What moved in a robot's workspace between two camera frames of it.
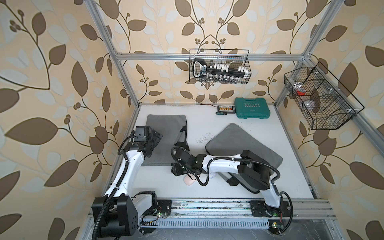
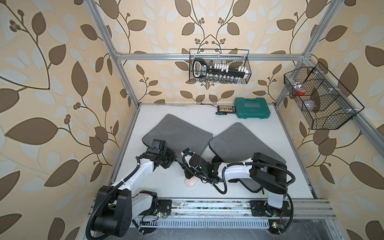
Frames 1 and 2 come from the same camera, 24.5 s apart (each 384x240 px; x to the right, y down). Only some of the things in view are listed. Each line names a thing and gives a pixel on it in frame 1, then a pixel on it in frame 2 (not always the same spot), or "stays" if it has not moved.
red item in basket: [301, 91] stays
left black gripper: [155, 139] to [171, 155]
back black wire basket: [219, 66] stays
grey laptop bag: [231, 141] stays
